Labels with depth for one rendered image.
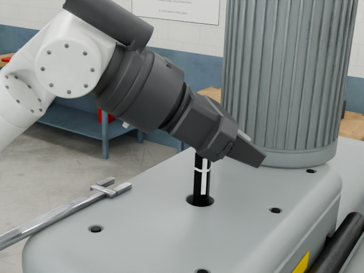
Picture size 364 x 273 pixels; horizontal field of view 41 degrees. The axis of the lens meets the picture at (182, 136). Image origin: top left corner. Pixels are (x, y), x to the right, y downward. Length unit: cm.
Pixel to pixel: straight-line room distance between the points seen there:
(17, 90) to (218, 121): 23
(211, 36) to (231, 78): 470
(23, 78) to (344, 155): 83
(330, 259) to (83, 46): 44
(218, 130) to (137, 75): 11
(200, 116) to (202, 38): 498
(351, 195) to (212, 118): 56
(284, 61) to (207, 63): 481
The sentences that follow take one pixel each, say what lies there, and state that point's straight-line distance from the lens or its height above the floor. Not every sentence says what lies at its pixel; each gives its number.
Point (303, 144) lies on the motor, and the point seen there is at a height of 193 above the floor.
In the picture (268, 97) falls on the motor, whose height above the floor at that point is 200.
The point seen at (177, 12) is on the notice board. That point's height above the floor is 163.
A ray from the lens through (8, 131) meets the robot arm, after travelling 58.
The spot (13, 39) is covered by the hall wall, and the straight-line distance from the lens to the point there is 769.
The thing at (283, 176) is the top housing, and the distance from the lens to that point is 74.
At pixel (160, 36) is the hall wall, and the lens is 584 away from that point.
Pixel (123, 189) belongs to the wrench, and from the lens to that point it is 66.
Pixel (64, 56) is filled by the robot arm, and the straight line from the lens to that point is 50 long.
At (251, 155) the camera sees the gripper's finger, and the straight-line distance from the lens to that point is 60.
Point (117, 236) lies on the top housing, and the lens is 57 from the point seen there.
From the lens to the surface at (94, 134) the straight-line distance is 583.
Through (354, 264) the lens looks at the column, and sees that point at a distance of 119.
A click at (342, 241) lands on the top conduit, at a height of 181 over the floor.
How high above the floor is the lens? 219
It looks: 20 degrees down
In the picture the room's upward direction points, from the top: 2 degrees clockwise
